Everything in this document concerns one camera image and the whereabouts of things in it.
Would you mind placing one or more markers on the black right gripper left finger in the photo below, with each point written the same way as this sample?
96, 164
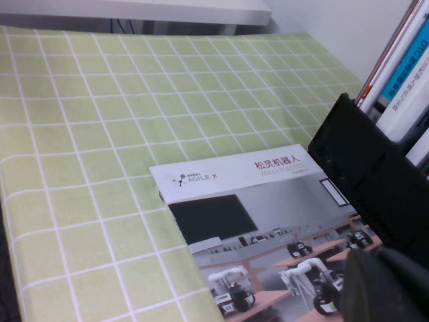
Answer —
362, 292

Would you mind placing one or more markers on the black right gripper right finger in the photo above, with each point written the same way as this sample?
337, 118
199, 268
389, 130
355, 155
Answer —
412, 285

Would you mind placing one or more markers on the black perforated book holder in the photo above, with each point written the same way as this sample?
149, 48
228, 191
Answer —
368, 174

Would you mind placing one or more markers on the blue and white book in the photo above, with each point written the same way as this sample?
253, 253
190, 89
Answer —
409, 67

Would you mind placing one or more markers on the thin red-edged book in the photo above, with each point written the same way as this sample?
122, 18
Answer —
388, 49

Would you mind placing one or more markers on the green checked tablecloth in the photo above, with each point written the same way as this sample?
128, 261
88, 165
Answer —
117, 117

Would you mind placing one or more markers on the white shelf board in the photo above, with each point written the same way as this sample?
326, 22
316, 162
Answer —
134, 10

